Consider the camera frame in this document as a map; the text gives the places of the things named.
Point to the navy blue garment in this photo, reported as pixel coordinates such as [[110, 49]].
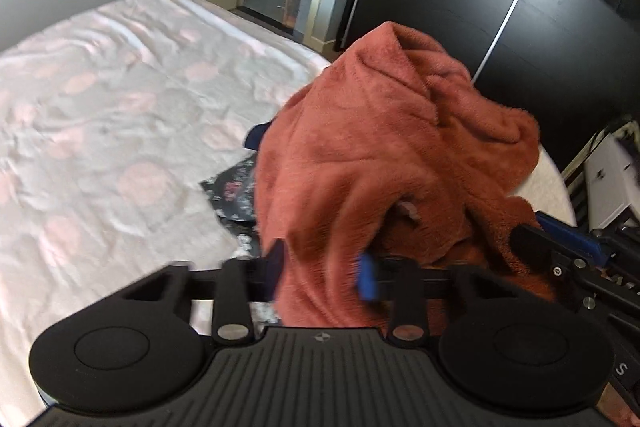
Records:
[[254, 137]]

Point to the rust red fleece garment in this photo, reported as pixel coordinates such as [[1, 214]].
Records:
[[391, 151]]

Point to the pink dotted bed sheet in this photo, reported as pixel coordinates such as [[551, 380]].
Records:
[[110, 121]]

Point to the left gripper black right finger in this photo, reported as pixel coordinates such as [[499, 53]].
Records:
[[367, 277]]

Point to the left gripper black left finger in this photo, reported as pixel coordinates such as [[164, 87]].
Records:
[[273, 268]]

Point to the white fleece garment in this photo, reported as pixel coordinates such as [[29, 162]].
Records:
[[545, 190]]

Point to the black sliding wardrobe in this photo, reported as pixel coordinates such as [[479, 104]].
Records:
[[572, 64]]

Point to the dark floral fabric garment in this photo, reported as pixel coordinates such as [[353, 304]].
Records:
[[231, 194]]

